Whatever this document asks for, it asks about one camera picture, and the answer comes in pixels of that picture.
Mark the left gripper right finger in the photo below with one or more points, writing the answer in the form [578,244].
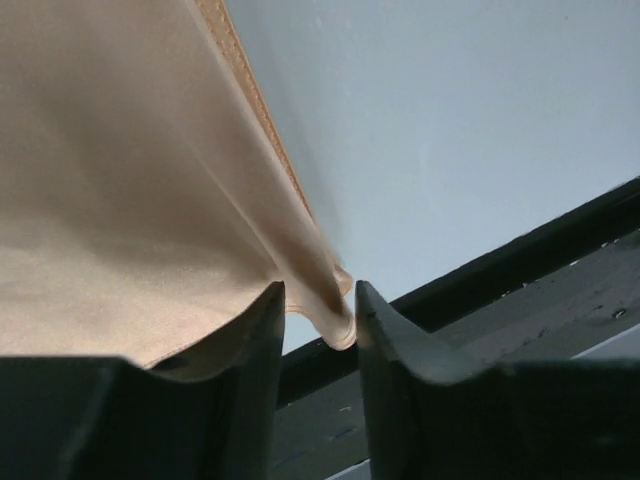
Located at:
[433,413]

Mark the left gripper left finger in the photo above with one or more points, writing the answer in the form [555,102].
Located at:
[206,413]

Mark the peach satin napkin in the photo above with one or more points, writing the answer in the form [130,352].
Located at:
[146,197]

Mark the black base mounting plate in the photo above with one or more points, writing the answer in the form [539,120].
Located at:
[569,287]

